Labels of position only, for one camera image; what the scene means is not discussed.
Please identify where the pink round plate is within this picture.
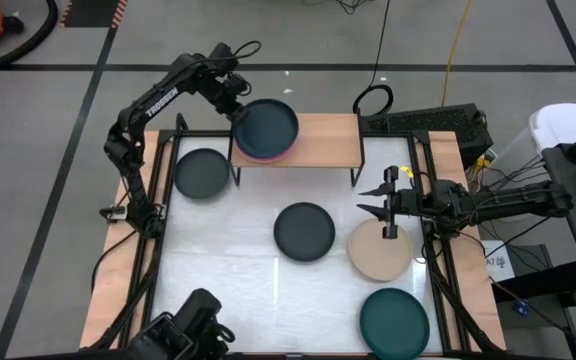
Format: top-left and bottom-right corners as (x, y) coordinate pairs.
(233, 139), (300, 165)

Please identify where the black round plate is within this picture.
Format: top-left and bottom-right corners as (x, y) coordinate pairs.
(273, 201), (337, 263)
(173, 147), (232, 201)

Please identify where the black device with cable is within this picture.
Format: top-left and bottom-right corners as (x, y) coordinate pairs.
(126, 287), (237, 360)

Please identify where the white lidded bin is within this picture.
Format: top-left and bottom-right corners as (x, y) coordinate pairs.
(487, 102), (576, 222)

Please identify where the green round plate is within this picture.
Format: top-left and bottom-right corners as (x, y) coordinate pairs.
(359, 287), (431, 360)

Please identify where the black power cable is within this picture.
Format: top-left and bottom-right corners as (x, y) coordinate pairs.
(89, 229), (140, 297)

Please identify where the yellow hanging cable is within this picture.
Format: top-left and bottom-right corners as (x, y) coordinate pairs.
(439, 0), (474, 108)

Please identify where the dark teal round plate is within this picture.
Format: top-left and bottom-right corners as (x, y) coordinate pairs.
(232, 98), (300, 161)

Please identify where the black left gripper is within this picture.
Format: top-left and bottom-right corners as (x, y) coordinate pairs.
(205, 72), (251, 127)

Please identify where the beige round plate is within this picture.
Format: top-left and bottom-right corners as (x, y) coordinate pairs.
(347, 217), (414, 282)

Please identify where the black hanging cable with coil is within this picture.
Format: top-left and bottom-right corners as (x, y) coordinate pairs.
(351, 0), (396, 117)

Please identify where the white glossy table sheet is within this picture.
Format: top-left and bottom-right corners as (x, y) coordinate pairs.
(145, 135), (445, 354)

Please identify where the black mat with striped edges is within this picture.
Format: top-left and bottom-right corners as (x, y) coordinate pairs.
(59, 0), (130, 30)

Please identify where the wooden shelf with black legs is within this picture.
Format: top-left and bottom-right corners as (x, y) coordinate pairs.
(227, 111), (367, 189)

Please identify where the black computer case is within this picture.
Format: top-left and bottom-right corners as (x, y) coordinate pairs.
(359, 102), (495, 169)

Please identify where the black metal table frame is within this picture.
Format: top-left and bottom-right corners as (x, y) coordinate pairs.
(80, 112), (507, 354)

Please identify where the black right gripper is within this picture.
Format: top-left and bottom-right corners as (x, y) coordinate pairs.
(355, 165), (437, 241)

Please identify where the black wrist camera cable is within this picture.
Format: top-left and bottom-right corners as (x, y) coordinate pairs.
(230, 39), (264, 64)

